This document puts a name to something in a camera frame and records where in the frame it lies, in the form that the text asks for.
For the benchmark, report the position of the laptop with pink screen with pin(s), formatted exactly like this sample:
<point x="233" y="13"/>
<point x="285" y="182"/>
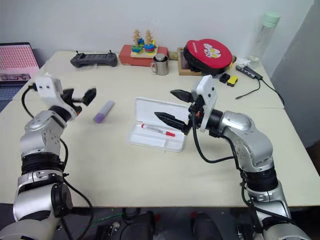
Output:
<point x="15" y="60"/>

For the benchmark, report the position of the dark rounded shape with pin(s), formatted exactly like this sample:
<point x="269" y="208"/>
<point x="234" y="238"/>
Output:
<point x="147" y="225"/>
<point x="205" y="226"/>

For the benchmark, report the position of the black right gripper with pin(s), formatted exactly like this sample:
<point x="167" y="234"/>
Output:
<point x="194" y="117"/>

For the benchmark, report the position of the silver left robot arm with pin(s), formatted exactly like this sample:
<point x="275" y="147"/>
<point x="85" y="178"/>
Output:
<point x="45" y="140"/>

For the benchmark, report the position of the purple marker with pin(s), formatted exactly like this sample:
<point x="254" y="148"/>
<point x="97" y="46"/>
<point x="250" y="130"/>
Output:
<point x="103" y="112"/>

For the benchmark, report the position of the small yellow black box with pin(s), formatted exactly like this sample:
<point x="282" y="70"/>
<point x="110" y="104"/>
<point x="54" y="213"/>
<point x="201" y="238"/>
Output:
<point x="232" y="80"/>

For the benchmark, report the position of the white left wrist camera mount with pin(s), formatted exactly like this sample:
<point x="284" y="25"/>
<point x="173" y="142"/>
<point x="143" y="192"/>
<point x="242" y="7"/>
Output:
<point x="46" y="87"/>

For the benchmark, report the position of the grey usb hub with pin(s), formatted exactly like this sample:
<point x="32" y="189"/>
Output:
<point x="250" y="71"/>

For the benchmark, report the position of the red cardboard box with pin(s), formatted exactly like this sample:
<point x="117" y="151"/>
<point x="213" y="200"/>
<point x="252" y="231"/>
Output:
<point x="125" y="56"/>

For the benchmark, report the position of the clear bottle green lid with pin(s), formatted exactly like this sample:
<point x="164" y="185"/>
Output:
<point x="263" y="42"/>

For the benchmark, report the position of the white plastic pencil case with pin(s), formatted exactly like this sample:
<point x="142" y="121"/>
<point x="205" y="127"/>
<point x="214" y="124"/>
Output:
<point x="150" y="110"/>

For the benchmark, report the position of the black handheld controller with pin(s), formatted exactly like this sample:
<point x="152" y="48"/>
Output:
<point x="93" y="60"/>

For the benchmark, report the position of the red and black round case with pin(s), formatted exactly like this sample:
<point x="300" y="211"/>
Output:
<point x="208" y="53"/>

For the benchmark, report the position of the wooden framed box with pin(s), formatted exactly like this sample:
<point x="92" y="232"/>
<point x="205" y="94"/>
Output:
<point x="182" y="67"/>

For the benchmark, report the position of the wooden colourful stacking toy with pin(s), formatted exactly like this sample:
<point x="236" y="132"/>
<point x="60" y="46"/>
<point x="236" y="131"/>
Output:
<point x="143" y="46"/>

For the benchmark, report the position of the crumpled white tissue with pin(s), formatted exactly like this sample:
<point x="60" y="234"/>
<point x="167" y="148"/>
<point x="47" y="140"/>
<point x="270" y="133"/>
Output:
<point x="243" y="61"/>

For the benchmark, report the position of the steel mug with lid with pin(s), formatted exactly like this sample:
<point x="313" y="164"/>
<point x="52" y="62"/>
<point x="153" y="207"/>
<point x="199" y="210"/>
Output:
<point x="161" y="65"/>

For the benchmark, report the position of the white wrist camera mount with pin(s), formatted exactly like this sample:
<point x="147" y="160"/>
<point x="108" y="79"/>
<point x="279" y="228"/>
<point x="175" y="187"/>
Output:
<point x="207" y="100"/>
<point x="46" y="87"/>

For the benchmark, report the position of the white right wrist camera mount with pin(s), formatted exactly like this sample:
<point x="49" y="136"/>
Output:
<point x="207" y="100"/>

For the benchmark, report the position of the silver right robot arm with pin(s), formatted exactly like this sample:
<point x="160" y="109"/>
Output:
<point x="252" y="140"/>

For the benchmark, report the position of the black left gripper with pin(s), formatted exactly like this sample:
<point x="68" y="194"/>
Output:
<point x="75" y="106"/>

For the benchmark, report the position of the red marker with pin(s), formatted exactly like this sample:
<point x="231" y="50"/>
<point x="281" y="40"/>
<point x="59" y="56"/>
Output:
<point x="157" y="129"/>

